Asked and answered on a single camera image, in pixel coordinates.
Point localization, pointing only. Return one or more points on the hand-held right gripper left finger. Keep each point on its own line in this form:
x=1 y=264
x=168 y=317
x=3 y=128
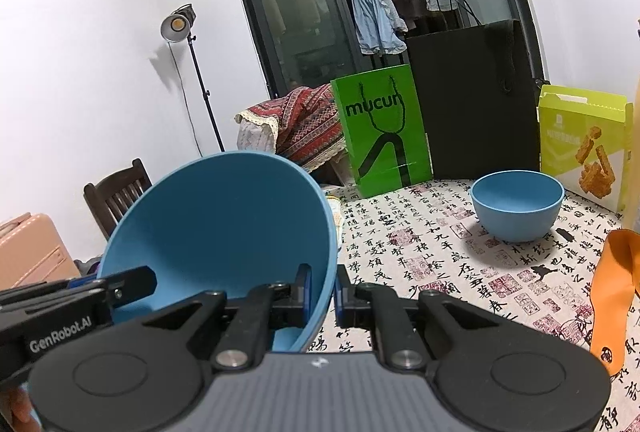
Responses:
x=304 y=297

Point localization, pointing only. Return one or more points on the green paper bag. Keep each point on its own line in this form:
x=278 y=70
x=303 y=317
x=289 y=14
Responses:
x=360 y=147

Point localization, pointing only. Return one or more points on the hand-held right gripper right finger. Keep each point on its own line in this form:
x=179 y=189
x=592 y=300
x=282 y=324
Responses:
x=339 y=304

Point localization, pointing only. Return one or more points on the blue bowl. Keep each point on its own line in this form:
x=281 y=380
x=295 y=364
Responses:
x=515 y=217
x=225 y=222

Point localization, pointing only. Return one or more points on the red patterned blanket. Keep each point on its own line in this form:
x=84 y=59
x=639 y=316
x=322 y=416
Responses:
x=305 y=122

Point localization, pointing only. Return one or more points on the pink ribbed suitcase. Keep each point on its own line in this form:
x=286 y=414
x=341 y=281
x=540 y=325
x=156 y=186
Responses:
x=35 y=252

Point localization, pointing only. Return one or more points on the black light stand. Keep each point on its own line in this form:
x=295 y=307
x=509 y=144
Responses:
x=206 y=92

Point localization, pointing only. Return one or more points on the black paper bag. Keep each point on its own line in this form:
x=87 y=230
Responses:
x=475 y=112

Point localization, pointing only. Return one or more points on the dark wooden chair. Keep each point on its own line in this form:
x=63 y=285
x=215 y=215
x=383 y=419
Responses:
x=115 y=182

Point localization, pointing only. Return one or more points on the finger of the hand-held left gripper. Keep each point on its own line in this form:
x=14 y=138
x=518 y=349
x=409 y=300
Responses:
x=132 y=284
x=87 y=282

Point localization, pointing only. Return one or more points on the beige chair cover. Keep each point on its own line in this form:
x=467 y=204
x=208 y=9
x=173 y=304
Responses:
x=335 y=172

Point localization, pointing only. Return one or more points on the lime green snack box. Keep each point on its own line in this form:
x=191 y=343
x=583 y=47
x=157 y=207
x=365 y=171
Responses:
x=560 y=137

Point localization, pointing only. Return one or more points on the person's left hand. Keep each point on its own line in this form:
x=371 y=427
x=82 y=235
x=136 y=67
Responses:
x=17 y=412

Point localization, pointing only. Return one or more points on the studio lamp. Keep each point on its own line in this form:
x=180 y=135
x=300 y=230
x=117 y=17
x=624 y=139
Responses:
x=177 y=24

